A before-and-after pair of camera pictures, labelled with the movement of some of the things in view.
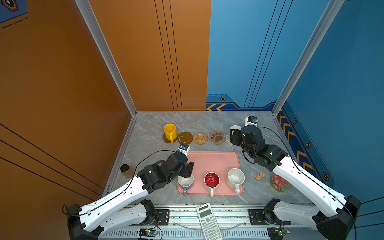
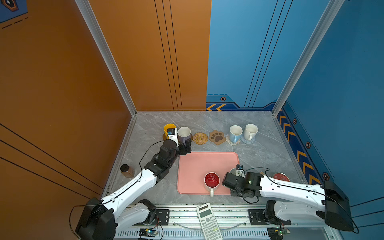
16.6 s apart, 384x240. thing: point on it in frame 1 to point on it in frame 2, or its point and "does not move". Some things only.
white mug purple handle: x=185 y=182 to x=184 y=134
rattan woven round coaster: x=200 y=138 does not move
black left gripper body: x=187 y=170 to x=183 y=151
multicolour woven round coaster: x=227 y=138 does not move
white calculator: x=210 y=227 does not move
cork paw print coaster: x=217 y=137 does not move
